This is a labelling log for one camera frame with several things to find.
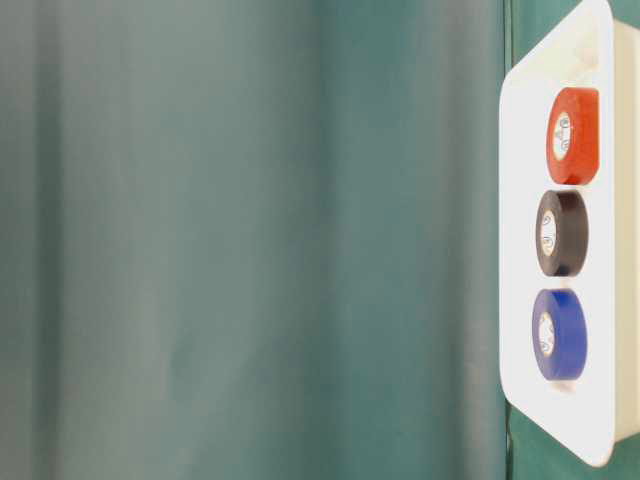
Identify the black tape roll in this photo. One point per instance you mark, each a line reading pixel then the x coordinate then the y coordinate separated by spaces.
pixel 562 233

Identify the blue tape roll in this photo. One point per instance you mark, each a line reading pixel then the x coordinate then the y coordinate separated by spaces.
pixel 559 334

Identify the red tape roll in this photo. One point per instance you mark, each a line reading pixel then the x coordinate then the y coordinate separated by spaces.
pixel 572 137

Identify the white plastic case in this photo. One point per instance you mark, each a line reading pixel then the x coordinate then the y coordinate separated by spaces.
pixel 591 414

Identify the green backdrop curtain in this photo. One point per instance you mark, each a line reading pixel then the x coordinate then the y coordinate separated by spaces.
pixel 250 240

